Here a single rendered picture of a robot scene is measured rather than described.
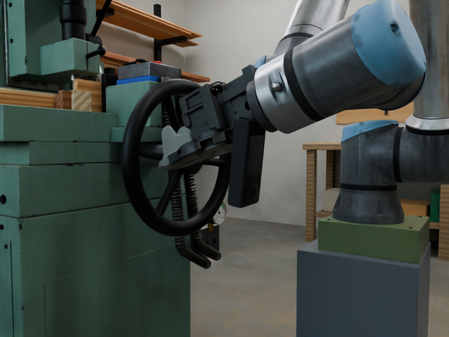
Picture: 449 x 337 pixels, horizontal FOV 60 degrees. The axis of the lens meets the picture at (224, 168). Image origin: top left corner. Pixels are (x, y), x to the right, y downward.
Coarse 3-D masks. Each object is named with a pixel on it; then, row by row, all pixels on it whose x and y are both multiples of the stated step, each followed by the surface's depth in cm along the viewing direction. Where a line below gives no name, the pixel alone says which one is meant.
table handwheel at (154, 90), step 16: (176, 80) 68; (144, 96) 63; (160, 96) 65; (144, 112) 62; (128, 128) 61; (176, 128) 69; (128, 144) 60; (128, 160) 60; (144, 160) 76; (160, 160) 74; (208, 160) 77; (224, 160) 82; (128, 176) 61; (176, 176) 70; (224, 176) 81; (128, 192) 62; (144, 192) 63; (224, 192) 81; (144, 208) 63; (160, 208) 67; (208, 208) 78; (160, 224) 66; (176, 224) 69; (192, 224) 73
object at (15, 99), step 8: (0, 96) 77; (8, 96) 78; (16, 96) 79; (24, 96) 81; (32, 96) 82; (40, 96) 83; (16, 104) 79; (24, 104) 81; (32, 104) 82; (40, 104) 83; (48, 104) 85
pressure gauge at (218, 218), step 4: (224, 204) 102; (220, 208) 101; (224, 208) 103; (216, 212) 100; (220, 212) 102; (224, 212) 103; (216, 216) 100; (220, 216) 102; (224, 216) 103; (212, 220) 99; (216, 220) 100; (220, 220) 102; (208, 224) 102; (212, 224) 102; (216, 224) 100; (212, 228) 102
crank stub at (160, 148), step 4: (156, 144) 60; (160, 144) 60; (140, 148) 62; (144, 148) 61; (148, 148) 60; (152, 148) 59; (156, 148) 59; (160, 148) 58; (140, 152) 61; (144, 152) 61; (148, 152) 60; (152, 152) 59; (156, 152) 59; (160, 152) 58; (144, 156) 61; (148, 156) 60; (152, 156) 60; (156, 156) 59; (160, 156) 59
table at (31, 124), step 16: (0, 112) 63; (16, 112) 64; (32, 112) 66; (48, 112) 69; (64, 112) 71; (80, 112) 74; (96, 112) 77; (0, 128) 63; (16, 128) 64; (32, 128) 66; (48, 128) 69; (64, 128) 71; (80, 128) 74; (96, 128) 77; (112, 128) 79; (144, 128) 75; (160, 128) 78
